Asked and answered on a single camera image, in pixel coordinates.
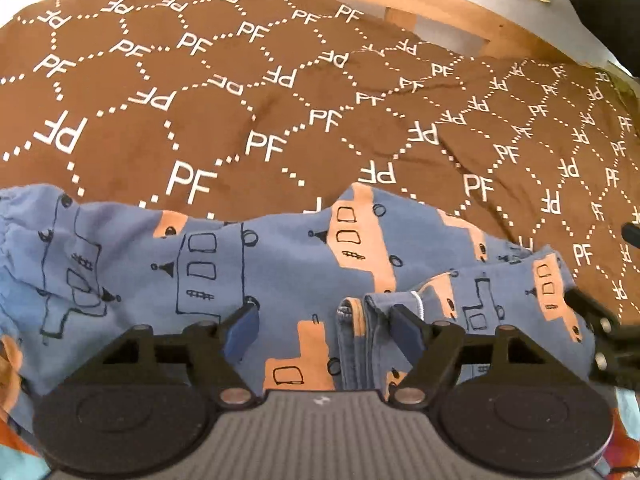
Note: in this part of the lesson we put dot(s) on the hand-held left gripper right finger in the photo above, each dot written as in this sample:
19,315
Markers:
407,332

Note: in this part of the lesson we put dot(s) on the black hanging cloth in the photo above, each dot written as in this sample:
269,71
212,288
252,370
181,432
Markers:
605,5

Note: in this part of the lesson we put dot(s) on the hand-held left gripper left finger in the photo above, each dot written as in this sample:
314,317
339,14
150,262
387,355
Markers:
242,332

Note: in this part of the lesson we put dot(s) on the blue patterned pants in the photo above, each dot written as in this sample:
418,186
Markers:
290,270

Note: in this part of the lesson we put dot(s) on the brown printed blanket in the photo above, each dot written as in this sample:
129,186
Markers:
300,100

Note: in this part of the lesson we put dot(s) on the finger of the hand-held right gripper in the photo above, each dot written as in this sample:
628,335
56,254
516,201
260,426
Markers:
632,235
620,355

